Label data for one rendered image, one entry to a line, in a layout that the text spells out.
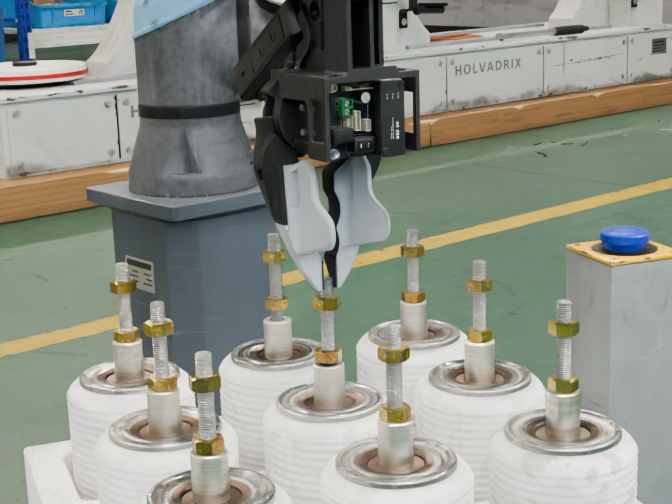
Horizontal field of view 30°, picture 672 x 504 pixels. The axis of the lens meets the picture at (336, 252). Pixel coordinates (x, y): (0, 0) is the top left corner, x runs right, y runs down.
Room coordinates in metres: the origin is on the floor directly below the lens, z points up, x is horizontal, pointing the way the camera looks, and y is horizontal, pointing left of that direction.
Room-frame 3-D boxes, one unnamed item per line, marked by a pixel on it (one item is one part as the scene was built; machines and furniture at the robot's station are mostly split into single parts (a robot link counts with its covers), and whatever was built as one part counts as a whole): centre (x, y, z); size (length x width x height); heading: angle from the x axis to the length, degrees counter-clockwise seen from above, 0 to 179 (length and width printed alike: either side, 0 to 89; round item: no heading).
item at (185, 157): (1.44, 0.16, 0.35); 0.15 x 0.15 x 0.10
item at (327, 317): (0.84, 0.01, 0.30); 0.01 x 0.01 x 0.08
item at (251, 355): (0.95, 0.05, 0.25); 0.08 x 0.08 x 0.01
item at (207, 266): (1.44, 0.16, 0.15); 0.19 x 0.19 x 0.30; 41
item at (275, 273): (0.95, 0.05, 0.31); 0.01 x 0.01 x 0.08
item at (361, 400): (0.84, 0.01, 0.25); 0.08 x 0.08 x 0.01
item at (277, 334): (0.95, 0.05, 0.26); 0.02 x 0.02 x 0.03
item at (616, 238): (1.01, -0.24, 0.32); 0.04 x 0.04 x 0.02
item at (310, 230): (0.81, 0.01, 0.38); 0.06 x 0.03 x 0.09; 31
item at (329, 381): (0.84, 0.01, 0.26); 0.02 x 0.02 x 0.03
